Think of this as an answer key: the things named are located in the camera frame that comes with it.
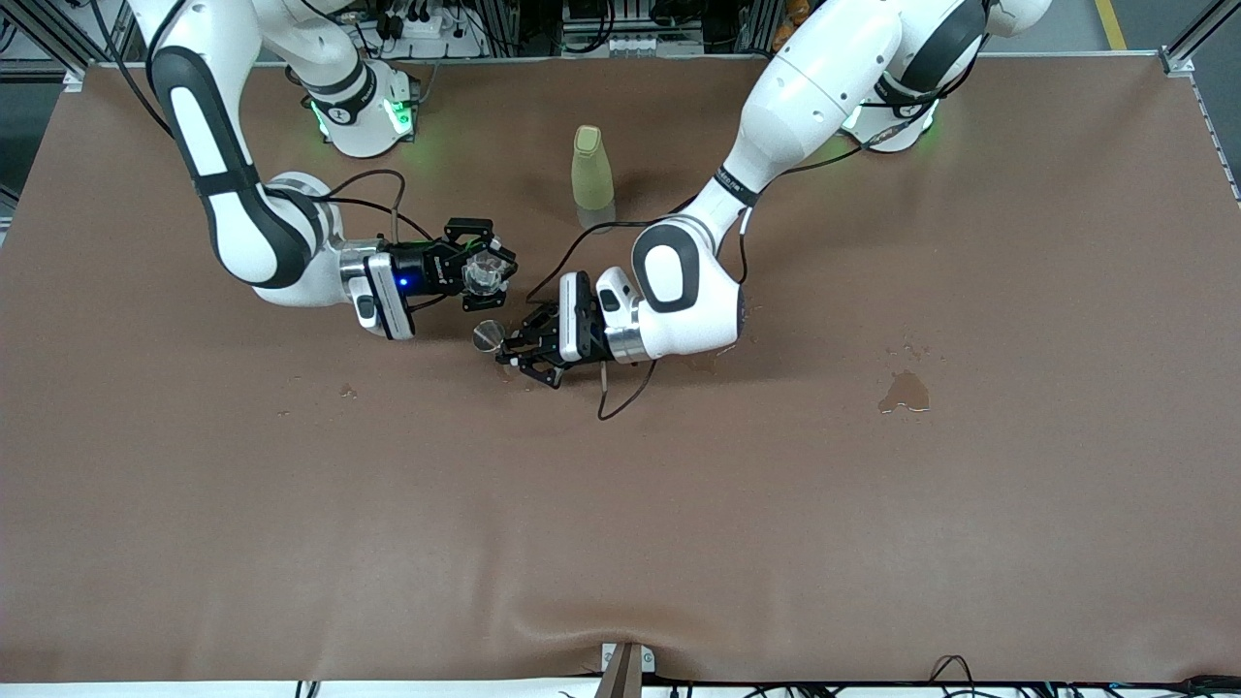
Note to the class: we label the aluminium frame post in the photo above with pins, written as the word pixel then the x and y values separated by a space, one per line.
pixel 48 34
pixel 1197 34

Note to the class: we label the white power strip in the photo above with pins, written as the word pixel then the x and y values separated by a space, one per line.
pixel 427 29

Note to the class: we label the clear glass cup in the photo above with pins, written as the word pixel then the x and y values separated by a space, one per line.
pixel 485 274

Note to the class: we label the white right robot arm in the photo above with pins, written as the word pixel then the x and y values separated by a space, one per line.
pixel 208 126

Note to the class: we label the brown table mat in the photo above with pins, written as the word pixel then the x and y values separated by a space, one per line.
pixel 620 533

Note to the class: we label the steel jigger measuring cup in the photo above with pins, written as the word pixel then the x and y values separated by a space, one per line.
pixel 488 334

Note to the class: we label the grey metal mount bracket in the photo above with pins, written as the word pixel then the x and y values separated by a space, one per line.
pixel 613 659

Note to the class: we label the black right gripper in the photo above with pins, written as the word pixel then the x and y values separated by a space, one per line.
pixel 427 269

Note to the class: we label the yellow-green drink bottle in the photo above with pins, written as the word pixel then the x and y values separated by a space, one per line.
pixel 591 179

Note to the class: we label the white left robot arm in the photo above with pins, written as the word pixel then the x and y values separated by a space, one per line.
pixel 824 78

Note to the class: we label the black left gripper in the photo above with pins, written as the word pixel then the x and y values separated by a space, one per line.
pixel 549 338

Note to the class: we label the orange snack packet pile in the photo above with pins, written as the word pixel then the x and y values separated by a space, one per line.
pixel 790 12

